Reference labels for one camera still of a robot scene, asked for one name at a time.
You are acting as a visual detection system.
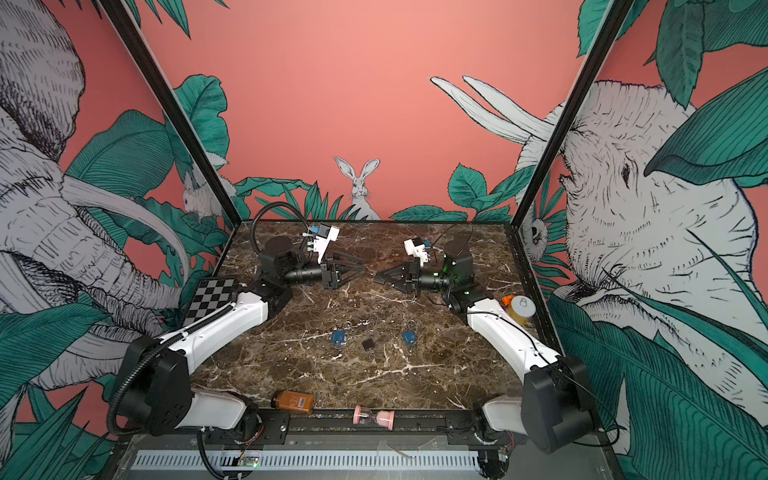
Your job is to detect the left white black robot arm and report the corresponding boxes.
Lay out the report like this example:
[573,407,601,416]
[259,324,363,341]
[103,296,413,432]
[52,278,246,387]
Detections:
[106,236,365,438]

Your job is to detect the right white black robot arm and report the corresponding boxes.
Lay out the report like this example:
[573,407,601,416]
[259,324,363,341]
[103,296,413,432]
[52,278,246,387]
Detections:
[374,240,599,453]

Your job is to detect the black white checkerboard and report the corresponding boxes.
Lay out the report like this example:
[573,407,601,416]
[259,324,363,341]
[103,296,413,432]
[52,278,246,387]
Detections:
[182,276,238,327]

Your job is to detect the amber brown bottle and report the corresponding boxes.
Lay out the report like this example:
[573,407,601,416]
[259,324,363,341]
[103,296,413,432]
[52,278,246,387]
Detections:
[271,390,314,415]

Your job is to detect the pink hourglass timer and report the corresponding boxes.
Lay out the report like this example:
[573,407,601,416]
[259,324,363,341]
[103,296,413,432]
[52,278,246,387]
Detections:
[353,405,395,431]

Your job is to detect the white perforated strip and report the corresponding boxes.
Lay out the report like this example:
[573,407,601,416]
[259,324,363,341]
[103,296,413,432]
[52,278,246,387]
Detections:
[130,449,480,472]

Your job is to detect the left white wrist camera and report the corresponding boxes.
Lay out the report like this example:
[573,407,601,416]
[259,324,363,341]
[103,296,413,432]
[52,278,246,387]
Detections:
[303,224,340,264]

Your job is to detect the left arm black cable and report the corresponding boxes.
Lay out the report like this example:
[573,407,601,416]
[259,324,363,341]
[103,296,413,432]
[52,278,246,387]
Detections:
[249,201,313,259]

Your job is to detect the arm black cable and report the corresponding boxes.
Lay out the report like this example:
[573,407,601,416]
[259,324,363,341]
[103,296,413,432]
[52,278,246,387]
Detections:
[428,223,475,248]
[249,201,313,259]

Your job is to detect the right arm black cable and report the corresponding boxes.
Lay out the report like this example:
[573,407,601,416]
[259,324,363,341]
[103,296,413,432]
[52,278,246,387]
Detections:
[428,223,475,248]

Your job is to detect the black mounting rail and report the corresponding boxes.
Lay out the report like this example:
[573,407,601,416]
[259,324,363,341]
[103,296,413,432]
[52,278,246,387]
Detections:
[203,408,528,450]

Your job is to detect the right black frame post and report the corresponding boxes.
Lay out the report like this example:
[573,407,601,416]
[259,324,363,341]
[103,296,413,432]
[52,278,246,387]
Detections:
[511,0,633,229]

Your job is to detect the black frame post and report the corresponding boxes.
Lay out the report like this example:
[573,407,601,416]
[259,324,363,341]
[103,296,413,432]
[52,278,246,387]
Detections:
[99,0,242,229]
[511,0,633,229]

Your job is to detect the left black frame post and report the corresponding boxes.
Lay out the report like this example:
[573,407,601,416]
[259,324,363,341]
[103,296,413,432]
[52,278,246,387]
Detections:
[99,0,242,229]

